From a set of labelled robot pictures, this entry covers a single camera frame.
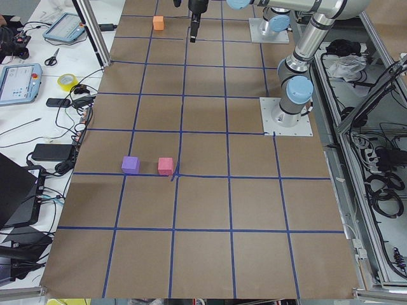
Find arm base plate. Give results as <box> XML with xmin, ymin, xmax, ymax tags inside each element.
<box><xmin>259</xmin><ymin>97</ymin><xmax>313</xmax><ymax>137</ymax></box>
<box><xmin>249</xmin><ymin>15</ymin><xmax>290</xmax><ymax>44</ymax></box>

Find black handled scissors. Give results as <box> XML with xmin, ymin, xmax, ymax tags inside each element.
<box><xmin>44</xmin><ymin>48</ymin><xmax>60</xmax><ymax>67</ymax></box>

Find black power adapter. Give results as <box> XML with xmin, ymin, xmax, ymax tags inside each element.
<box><xmin>31</xmin><ymin>144</ymin><xmax>73</xmax><ymax>161</ymax></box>

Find orange foam cube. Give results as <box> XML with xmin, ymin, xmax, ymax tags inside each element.
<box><xmin>153</xmin><ymin>15</ymin><xmax>165</xmax><ymax>31</ymax></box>

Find purple foam cube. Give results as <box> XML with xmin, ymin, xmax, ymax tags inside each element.
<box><xmin>121</xmin><ymin>156</ymin><xmax>141</xmax><ymax>174</ymax></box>

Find far blue teach pendant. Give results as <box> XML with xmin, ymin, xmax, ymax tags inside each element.
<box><xmin>43</xmin><ymin>13</ymin><xmax>85</xmax><ymax>44</ymax></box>

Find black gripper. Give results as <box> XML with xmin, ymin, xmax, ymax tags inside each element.
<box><xmin>188</xmin><ymin>0</ymin><xmax>209</xmax><ymax>43</ymax></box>

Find blue teach pendant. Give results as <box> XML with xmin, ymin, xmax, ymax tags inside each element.
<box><xmin>1</xmin><ymin>63</ymin><xmax>43</xmax><ymax>106</ymax></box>
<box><xmin>43</xmin><ymin>13</ymin><xmax>85</xmax><ymax>44</ymax></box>

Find near blue teach pendant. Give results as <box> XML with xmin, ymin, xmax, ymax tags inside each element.
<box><xmin>1</xmin><ymin>63</ymin><xmax>43</xmax><ymax>106</ymax></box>

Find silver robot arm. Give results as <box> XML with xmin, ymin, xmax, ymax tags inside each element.
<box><xmin>227</xmin><ymin>0</ymin><xmax>370</xmax><ymax>127</ymax></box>
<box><xmin>188</xmin><ymin>0</ymin><xmax>291</xmax><ymax>44</ymax></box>

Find black phone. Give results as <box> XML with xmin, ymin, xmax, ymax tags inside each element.
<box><xmin>46</xmin><ymin>98</ymin><xmax>71</xmax><ymax>108</ymax></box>

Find black laptop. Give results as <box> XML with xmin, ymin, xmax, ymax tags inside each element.
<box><xmin>1</xmin><ymin>154</ymin><xmax>45</xmax><ymax>229</ymax></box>

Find aluminium frame post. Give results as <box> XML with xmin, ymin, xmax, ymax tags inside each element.
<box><xmin>72</xmin><ymin>0</ymin><xmax>111</xmax><ymax>69</ymax></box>

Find yellow tape roll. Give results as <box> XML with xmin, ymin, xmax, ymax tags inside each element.
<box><xmin>57</xmin><ymin>73</ymin><xmax>79</xmax><ymax>92</ymax></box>

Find pink foam cube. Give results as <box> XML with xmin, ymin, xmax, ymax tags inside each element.
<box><xmin>158</xmin><ymin>157</ymin><xmax>174</xmax><ymax>176</ymax></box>

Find white crumpled cloth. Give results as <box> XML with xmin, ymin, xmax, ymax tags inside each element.
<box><xmin>327</xmin><ymin>55</ymin><xmax>367</xmax><ymax>82</ymax></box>

